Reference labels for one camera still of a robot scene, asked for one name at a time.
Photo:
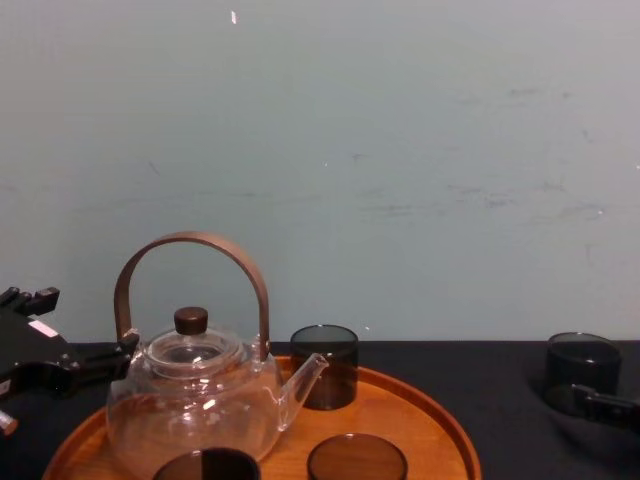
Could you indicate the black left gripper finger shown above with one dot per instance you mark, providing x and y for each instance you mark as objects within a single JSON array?
[
  {"x": 37, "y": 300},
  {"x": 100, "y": 365}
]

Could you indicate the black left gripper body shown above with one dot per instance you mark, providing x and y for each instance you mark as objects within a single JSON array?
[{"x": 27, "y": 350}]

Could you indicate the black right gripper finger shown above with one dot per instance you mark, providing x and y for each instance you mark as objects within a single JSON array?
[{"x": 612, "y": 407}]

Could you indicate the round wooden tray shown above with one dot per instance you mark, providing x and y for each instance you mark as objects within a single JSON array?
[{"x": 380, "y": 420}]

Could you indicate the smoky grey glass cup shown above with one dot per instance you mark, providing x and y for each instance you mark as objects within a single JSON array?
[
  {"x": 207, "y": 467},
  {"x": 325, "y": 370},
  {"x": 582, "y": 360},
  {"x": 357, "y": 460}
]

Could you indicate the glass lid with wooden knob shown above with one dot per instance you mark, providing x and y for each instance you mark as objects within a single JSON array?
[{"x": 191, "y": 320}]

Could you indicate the black table cloth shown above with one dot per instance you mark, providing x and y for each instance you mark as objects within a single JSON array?
[{"x": 490, "y": 375}]

